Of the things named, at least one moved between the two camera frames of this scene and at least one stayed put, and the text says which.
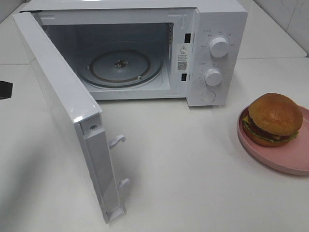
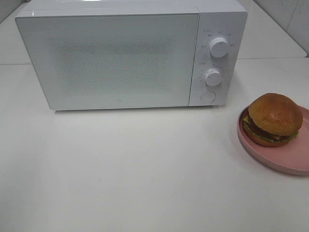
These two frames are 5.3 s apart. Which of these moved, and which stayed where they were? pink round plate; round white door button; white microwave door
Moved: white microwave door
Stayed: pink round plate; round white door button
